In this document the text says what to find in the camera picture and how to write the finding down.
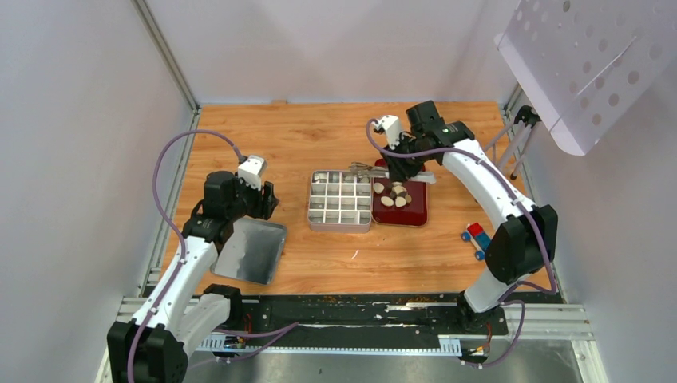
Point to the red rectangular tray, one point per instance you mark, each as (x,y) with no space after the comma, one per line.
(414,214)

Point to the small tripod stand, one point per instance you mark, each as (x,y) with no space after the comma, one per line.
(524,125)

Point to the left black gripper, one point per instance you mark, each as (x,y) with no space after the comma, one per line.
(263,208)

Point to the silver tin lid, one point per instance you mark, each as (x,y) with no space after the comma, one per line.
(253,252)

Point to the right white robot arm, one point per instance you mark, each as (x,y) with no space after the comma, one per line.
(525,234)

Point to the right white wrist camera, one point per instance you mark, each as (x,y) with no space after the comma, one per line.
(391,127)

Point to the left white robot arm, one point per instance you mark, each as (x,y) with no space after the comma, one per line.
(157,342)

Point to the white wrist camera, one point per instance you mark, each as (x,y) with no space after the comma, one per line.
(391,127)
(251,170)

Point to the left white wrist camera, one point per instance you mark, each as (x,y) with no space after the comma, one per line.
(251,170)

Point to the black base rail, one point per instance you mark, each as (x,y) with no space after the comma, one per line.
(356,322)

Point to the red blue toy car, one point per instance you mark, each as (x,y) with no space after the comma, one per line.
(475,233)

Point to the metal tongs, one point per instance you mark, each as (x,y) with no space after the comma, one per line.
(374,171)

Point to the silver compartment tin box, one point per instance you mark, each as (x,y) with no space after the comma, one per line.
(339,202)

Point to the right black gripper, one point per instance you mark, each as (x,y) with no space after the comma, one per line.
(398,168)

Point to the white perforated metal panel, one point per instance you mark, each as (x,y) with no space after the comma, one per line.
(583,63)

